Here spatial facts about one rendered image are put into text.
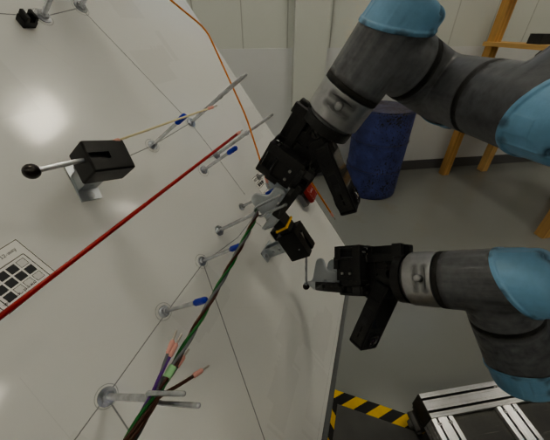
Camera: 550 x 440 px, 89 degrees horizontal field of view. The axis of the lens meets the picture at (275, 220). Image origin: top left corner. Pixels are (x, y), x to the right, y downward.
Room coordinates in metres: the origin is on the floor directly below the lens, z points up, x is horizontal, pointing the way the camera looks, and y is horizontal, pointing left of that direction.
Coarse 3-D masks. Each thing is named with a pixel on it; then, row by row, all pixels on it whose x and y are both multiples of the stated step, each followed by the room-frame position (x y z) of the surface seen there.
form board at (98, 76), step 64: (0, 0) 0.41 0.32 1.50; (64, 0) 0.50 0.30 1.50; (128, 0) 0.63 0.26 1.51; (0, 64) 0.35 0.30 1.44; (64, 64) 0.41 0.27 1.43; (128, 64) 0.50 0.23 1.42; (192, 64) 0.66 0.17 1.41; (0, 128) 0.29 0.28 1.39; (64, 128) 0.33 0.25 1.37; (128, 128) 0.40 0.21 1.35; (192, 128) 0.51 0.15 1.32; (256, 128) 0.69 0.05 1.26; (0, 192) 0.23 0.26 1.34; (64, 192) 0.27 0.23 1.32; (128, 192) 0.32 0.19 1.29; (192, 192) 0.40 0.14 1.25; (256, 192) 0.52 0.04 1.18; (64, 256) 0.21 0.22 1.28; (128, 256) 0.25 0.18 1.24; (192, 256) 0.31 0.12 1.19; (256, 256) 0.39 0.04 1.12; (320, 256) 0.54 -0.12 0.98; (0, 320) 0.14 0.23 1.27; (64, 320) 0.16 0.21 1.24; (128, 320) 0.19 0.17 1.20; (192, 320) 0.23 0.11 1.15; (256, 320) 0.29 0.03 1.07; (320, 320) 0.38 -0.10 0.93; (0, 384) 0.11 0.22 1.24; (64, 384) 0.12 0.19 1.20; (128, 384) 0.14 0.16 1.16; (192, 384) 0.17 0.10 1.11; (256, 384) 0.20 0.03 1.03; (320, 384) 0.26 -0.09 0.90
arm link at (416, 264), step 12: (420, 252) 0.29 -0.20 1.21; (432, 252) 0.28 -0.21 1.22; (408, 264) 0.28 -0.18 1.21; (420, 264) 0.27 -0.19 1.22; (408, 276) 0.26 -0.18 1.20; (420, 276) 0.25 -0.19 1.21; (408, 288) 0.25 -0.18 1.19; (420, 288) 0.24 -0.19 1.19; (420, 300) 0.24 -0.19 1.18; (432, 300) 0.23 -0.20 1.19
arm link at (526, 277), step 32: (448, 256) 0.26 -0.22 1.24; (480, 256) 0.24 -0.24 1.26; (512, 256) 0.22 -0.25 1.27; (544, 256) 0.21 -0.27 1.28; (448, 288) 0.22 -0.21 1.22; (480, 288) 0.21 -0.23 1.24; (512, 288) 0.19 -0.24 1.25; (544, 288) 0.18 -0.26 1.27; (480, 320) 0.20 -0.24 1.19; (512, 320) 0.18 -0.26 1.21
